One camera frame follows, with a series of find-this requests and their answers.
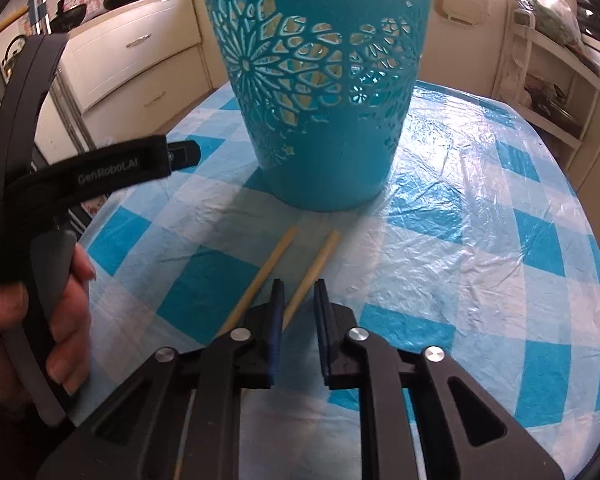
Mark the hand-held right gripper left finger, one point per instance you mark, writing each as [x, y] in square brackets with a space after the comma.
[276, 332]

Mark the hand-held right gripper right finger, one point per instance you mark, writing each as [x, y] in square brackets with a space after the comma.
[323, 332]

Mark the bamboo chopstick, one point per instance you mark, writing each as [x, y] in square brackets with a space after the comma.
[312, 272]
[260, 280]

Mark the teal perforated plastic basket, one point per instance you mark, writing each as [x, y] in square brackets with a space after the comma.
[325, 125]

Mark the person's left hand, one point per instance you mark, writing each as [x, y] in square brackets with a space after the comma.
[70, 330]

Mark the grey refrigerator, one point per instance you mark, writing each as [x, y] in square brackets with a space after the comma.
[67, 125]

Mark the white two-drawer cabinet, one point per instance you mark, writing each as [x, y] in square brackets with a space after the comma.
[130, 55]

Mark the dark kettle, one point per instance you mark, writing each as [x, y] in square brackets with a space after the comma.
[14, 51]

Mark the wooden pole with blue clip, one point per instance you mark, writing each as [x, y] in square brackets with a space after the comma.
[35, 12]

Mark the blue checkered tablecloth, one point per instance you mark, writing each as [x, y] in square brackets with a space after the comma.
[455, 210]

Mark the dark lidded pot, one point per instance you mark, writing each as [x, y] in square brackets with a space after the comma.
[550, 105]

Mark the white tiered storage cart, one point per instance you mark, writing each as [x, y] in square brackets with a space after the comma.
[555, 80]

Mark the plastic bag of greens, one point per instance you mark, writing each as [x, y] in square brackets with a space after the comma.
[550, 10]

